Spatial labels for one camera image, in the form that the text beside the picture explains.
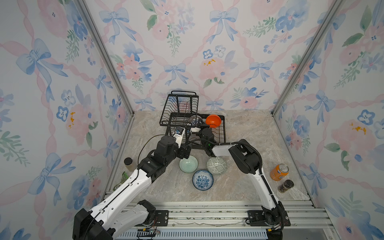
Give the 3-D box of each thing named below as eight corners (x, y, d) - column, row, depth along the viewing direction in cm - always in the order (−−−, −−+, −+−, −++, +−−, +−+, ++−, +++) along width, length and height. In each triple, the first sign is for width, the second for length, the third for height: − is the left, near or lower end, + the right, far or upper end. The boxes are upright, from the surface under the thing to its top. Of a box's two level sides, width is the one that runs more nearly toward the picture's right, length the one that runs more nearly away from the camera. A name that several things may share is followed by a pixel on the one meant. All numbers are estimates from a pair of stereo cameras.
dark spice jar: (278, 193, 84) (288, 186, 76) (276, 186, 86) (285, 179, 78) (285, 193, 84) (295, 186, 76) (282, 186, 86) (292, 179, 78)
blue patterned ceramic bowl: (192, 190, 84) (192, 188, 81) (192, 172, 91) (192, 169, 87) (213, 190, 84) (214, 188, 81) (212, 172, 91) (212, 169, 87)
